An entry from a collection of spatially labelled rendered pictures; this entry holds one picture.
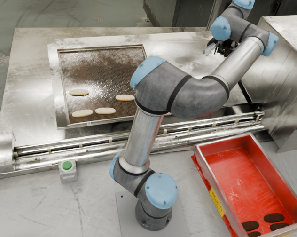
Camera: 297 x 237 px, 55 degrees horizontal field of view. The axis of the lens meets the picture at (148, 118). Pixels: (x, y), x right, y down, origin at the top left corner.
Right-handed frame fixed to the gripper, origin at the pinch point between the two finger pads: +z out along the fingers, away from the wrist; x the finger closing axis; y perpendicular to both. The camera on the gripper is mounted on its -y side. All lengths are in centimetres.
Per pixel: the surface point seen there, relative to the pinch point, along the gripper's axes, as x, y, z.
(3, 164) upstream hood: -75, 71, 10
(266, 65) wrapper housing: 26.5, -12.7, 12.0
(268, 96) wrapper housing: 32.1, -0.2, 20.3
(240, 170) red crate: 25, 41, 29
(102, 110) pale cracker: -48, 31, 23
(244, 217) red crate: 26, 63, 22
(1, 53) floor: -204, -64, 145
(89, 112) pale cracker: -54, 34, 22
